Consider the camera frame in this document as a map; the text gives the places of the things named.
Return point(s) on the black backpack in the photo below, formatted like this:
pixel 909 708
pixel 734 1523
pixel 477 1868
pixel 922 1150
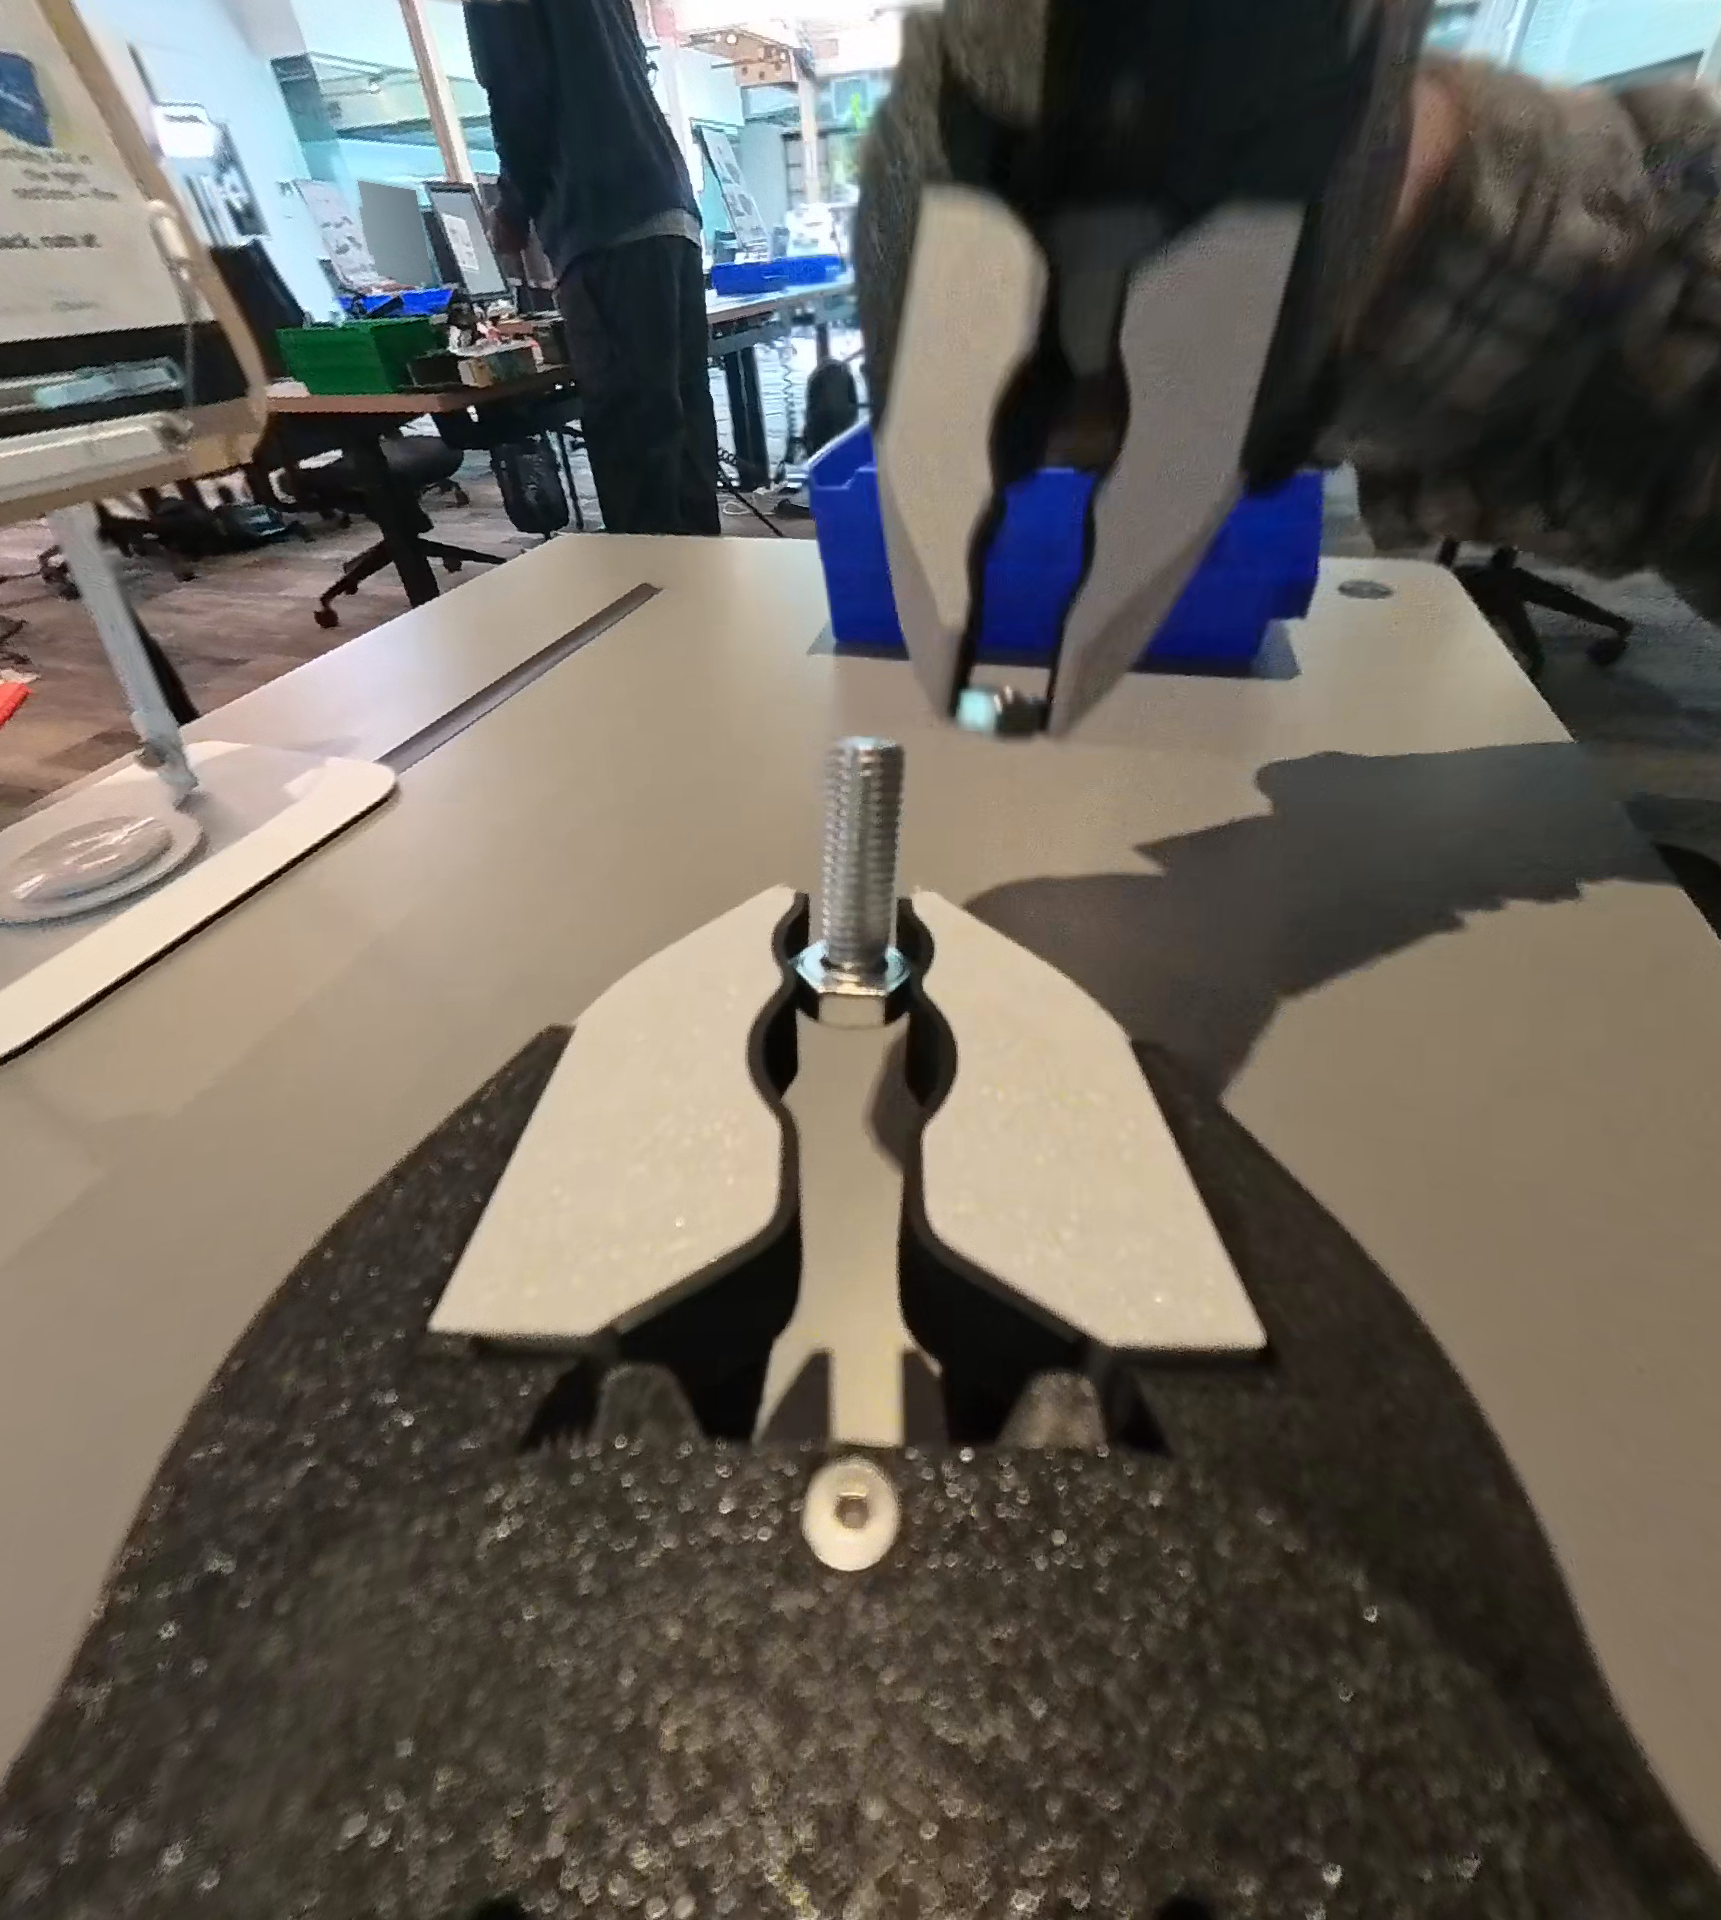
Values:
pixel 832 408

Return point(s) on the silver hex bolt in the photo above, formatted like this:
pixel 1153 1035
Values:
pixel 862 840

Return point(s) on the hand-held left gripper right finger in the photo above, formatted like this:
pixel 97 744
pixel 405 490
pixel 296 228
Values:
pixel 1071 1184

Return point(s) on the patterned tissue box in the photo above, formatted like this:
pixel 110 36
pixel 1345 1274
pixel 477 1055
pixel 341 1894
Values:
pixel 501 362

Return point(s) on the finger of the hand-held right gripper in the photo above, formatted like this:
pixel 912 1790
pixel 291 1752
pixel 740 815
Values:
pixel 1191 374
pixel 951 374

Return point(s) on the black office chair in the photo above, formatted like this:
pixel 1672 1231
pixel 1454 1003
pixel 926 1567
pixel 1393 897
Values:
pixel 412 465
pixel 1535 601

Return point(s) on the small blue bin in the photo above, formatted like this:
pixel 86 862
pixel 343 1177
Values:
pixel 395 305
pixel 778 274

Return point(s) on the green plastic bin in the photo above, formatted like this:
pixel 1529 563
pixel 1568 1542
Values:
pixel 350 360

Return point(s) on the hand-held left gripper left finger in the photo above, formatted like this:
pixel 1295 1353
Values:
pixel 621 1170

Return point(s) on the black computer monitor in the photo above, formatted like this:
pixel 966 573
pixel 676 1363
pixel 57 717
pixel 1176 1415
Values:
pixel 464 240

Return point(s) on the wooden desk with black legs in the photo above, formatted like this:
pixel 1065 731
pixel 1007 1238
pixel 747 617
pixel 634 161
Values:
pixel 350 402
pixel 772 301

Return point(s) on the white metal stand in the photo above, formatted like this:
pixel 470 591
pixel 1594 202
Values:
pixel 291 803

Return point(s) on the person's right forearm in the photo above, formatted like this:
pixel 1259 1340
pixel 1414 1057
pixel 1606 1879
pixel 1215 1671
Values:
pixel 1625 345

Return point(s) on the wooden board with instruction sheet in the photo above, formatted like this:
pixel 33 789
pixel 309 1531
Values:
pixel 20 151

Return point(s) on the silver hex nut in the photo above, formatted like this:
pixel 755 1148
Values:
pixel 1003 712

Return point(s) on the large blue plastic bin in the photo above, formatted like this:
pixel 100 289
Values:
pixel 875 540

